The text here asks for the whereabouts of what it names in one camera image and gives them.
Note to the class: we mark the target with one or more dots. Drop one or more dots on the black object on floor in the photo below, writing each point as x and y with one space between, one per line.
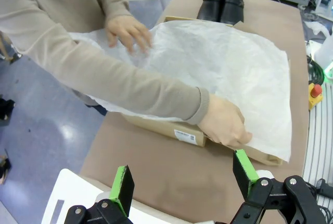
5 108

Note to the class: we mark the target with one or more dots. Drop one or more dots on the person's dark trousers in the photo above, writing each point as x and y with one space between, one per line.
97 109

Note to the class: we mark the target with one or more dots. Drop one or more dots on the brown cardboard shoe box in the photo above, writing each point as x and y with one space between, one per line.
161 127

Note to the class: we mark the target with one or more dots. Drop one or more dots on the dark brown object on floor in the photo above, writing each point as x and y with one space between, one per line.
4 168

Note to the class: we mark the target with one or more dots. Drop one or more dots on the person's left hand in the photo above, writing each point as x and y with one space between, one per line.
128 30

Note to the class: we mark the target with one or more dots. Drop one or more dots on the yellow red emergency stop button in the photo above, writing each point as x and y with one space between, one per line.
315 95

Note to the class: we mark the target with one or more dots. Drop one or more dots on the white tissue paper sheet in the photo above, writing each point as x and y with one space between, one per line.
208 60

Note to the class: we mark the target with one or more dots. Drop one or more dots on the white side table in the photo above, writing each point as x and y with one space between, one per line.
75 192

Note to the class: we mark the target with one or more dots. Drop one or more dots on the crumpled clear plastic bag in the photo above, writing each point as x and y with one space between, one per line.
316 27

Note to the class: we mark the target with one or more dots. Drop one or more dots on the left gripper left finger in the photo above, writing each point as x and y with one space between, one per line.
122 190

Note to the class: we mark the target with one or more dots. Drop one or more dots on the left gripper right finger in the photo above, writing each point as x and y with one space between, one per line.
245 174

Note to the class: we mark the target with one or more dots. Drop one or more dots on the person's right hand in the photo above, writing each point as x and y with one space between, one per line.
223 123

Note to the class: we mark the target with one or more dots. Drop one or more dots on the aluminium slatted base plate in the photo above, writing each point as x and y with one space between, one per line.
318 143

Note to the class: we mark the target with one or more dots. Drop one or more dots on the white base with green light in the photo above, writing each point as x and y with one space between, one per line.
325 52

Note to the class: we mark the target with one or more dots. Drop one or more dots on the person's right forearm beige sleeve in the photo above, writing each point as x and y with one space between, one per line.
130 86

